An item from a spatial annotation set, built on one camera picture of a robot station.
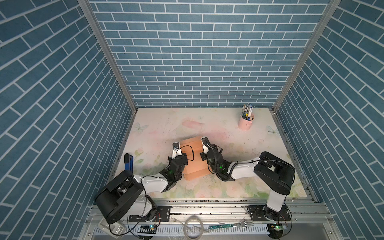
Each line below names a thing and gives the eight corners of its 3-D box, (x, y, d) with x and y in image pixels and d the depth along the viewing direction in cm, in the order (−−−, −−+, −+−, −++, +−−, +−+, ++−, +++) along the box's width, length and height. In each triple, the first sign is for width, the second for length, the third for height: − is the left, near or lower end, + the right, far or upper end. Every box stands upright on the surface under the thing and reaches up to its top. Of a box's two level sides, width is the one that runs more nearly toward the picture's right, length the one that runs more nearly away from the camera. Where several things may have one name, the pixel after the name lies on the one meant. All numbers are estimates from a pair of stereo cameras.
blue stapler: (127, 174, 89) (123, 170, 85) (127, 157, 96) (124, 153, 92) (133, 172, 90) (130, 169, 85) (133, 156, 97) (130, 152, 92)
